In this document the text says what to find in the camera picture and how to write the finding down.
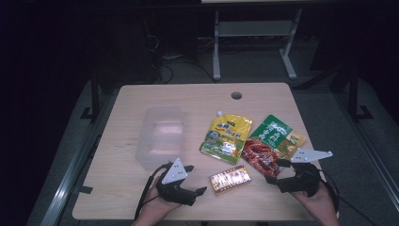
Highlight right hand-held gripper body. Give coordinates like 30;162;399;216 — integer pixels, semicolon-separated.
277;148;334;198

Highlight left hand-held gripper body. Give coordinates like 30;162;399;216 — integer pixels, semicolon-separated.
155;157;201;207

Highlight green and red food packet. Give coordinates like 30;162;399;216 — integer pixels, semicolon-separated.
241;114;308;179

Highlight red and yellow box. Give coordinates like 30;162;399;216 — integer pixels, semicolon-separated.
209;165;252;197

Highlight clear plastic container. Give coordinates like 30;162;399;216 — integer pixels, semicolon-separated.
135;105;186;171

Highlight yellow seasoning pouch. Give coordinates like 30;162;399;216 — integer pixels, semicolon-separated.
199;110;254;166

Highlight person's right hand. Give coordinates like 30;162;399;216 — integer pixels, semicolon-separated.
291;182;339;221

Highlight person's left hand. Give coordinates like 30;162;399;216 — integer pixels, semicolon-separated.
140;178;184;222

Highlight black table clip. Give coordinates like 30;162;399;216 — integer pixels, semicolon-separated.
72;185;94;196

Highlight black metal stand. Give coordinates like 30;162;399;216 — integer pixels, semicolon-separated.
328;64;375;123
79;70;102;123

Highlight white metal stand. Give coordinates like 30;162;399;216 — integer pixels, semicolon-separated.
212;8;304;82

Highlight left hand-held gripper cable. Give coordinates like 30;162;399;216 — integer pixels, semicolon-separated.
134;162;173;221

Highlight hand-held gripper cable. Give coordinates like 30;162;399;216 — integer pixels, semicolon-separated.
134;162;173;221
315;169;381;226

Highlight right hand-held gripper cable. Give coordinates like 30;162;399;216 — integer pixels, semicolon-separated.
315;169;381;226

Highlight aluminium frame rail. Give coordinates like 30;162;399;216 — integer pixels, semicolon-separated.
38;89;122;226
332;91;399;205

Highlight black floor cables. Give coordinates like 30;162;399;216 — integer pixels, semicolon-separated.
150;31;218;85

